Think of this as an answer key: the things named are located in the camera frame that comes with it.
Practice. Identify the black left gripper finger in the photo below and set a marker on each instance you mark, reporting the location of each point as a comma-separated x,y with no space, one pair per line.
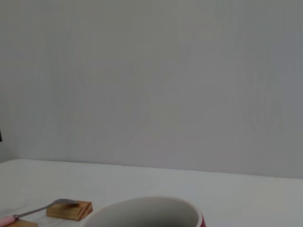
1,135

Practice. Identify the red ceramic mug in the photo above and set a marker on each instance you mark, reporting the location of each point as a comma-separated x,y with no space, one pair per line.
142,212

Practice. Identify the notched wooden block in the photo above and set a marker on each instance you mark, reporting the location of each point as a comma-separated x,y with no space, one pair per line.
26,224

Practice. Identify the stained wooden block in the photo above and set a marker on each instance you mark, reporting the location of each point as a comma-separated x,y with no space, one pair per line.
68,212

